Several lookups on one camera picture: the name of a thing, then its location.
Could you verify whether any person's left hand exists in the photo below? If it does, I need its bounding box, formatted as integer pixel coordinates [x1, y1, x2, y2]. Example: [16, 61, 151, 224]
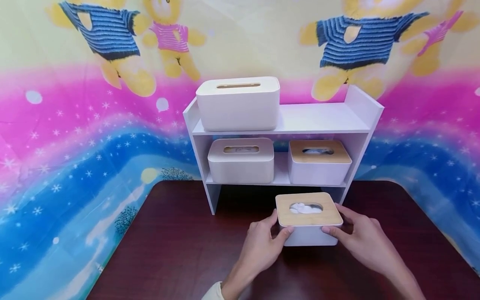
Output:
[235, 209, 295, 281]

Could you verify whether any person's left forearm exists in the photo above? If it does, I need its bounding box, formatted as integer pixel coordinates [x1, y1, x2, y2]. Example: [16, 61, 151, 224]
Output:
[202, 269, 259, 300]

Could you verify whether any white wooden desk shelf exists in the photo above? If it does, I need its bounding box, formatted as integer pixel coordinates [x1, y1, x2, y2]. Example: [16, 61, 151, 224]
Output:
[182, 85, 385, 216]

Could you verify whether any person's right hand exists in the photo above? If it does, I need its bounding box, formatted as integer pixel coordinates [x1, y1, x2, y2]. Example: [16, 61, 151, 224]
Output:
[321, 203, 398, 276]

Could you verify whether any person's right forearm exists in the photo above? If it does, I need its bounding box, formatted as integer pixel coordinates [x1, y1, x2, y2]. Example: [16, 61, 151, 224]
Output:
[379, 260, 428, 300]

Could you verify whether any white tissue box wooden lid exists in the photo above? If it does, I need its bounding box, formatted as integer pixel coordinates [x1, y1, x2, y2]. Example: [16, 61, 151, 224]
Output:
[275, 192, 344, 247]
[287, 139, 353, 186]

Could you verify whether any long white tissue box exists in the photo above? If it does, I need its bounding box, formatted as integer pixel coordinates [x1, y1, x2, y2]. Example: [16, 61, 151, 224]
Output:
[195, 76, 281, 132]

